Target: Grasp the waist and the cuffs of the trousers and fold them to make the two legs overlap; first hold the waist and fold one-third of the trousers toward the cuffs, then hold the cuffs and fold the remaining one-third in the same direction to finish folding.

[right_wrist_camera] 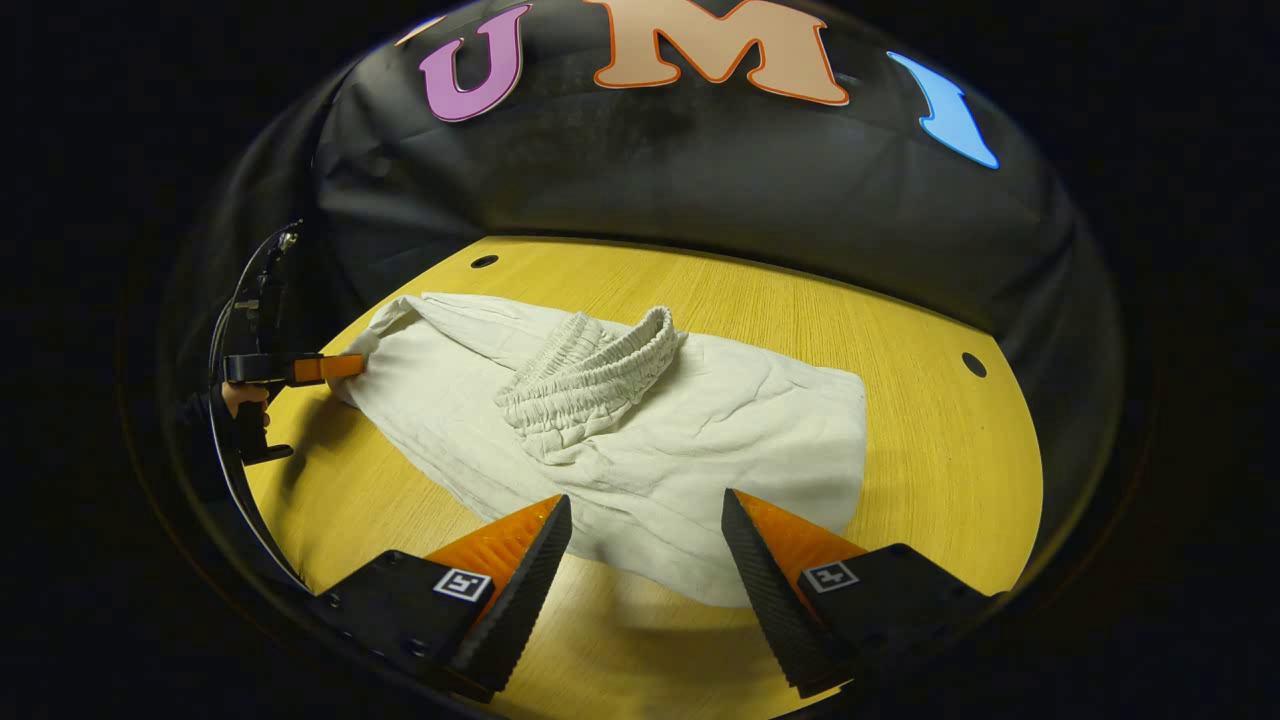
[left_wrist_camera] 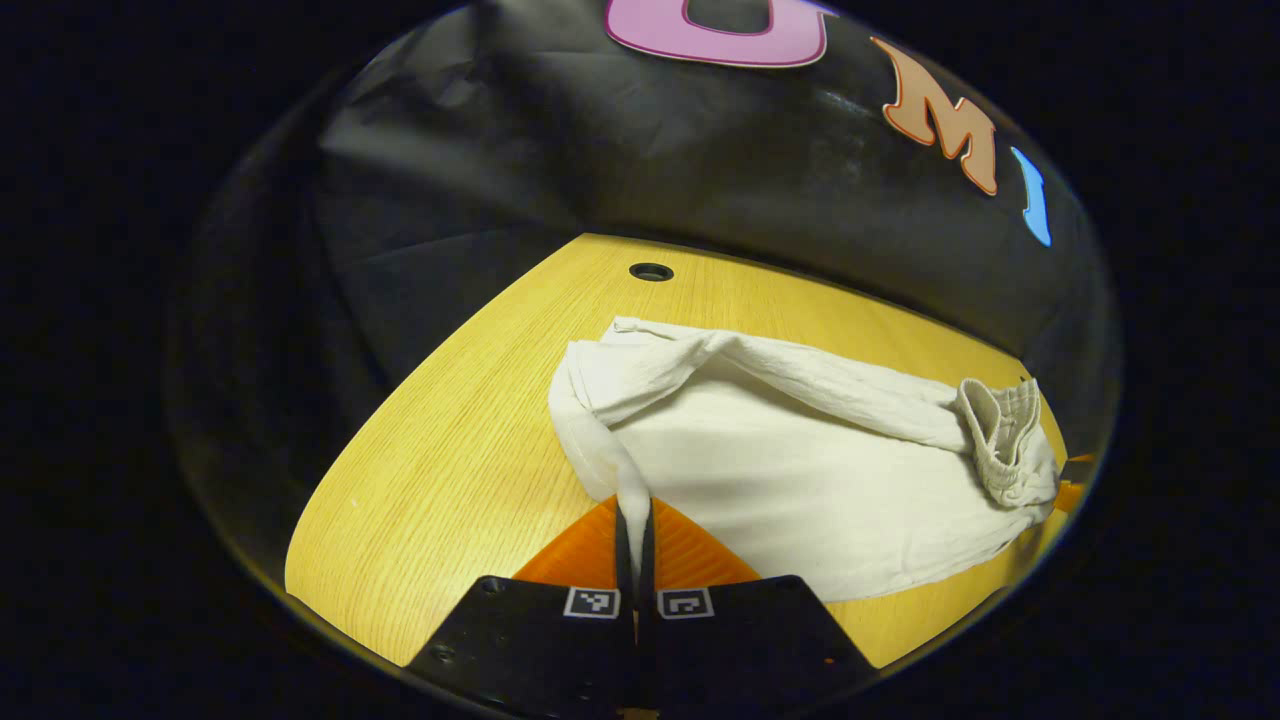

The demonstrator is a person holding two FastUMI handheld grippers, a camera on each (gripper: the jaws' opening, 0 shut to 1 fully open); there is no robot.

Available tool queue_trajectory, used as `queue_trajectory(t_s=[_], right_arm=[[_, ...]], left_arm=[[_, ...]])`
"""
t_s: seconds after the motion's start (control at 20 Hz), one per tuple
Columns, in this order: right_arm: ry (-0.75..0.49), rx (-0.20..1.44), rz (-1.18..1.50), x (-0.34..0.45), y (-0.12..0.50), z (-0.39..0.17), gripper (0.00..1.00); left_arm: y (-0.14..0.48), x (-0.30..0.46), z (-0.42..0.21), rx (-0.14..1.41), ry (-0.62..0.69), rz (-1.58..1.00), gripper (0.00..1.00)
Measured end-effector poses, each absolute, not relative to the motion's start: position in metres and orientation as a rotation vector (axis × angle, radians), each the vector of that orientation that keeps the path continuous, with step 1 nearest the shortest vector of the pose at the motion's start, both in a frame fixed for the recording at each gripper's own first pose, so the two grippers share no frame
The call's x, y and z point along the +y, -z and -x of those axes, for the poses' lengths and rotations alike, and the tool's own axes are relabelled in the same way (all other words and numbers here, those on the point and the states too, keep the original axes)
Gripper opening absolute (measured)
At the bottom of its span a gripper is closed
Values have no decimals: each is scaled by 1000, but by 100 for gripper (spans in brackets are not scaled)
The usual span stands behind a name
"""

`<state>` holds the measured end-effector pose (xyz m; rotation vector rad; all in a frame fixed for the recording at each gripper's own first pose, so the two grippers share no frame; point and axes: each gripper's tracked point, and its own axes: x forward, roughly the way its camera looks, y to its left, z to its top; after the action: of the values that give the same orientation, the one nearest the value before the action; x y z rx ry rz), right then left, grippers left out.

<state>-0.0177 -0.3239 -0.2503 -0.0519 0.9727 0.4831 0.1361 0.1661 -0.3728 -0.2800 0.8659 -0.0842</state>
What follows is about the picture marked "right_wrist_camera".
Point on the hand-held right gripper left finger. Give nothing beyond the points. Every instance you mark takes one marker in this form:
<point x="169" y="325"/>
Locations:
<point x="525" y="600"/>

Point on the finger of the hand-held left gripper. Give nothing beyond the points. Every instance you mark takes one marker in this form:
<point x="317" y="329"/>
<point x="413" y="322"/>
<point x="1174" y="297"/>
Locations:
<point x="330" y="368"/>

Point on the white jeans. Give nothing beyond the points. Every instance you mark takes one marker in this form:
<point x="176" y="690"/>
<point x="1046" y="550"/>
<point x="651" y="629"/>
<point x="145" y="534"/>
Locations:
<point x="700" y="440"/>

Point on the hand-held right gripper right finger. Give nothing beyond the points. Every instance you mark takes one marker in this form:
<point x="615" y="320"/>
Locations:
<point x="765" y="590"/>

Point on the black backdrop cloth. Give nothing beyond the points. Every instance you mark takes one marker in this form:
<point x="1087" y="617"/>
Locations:
<point x="700" y="180"/>

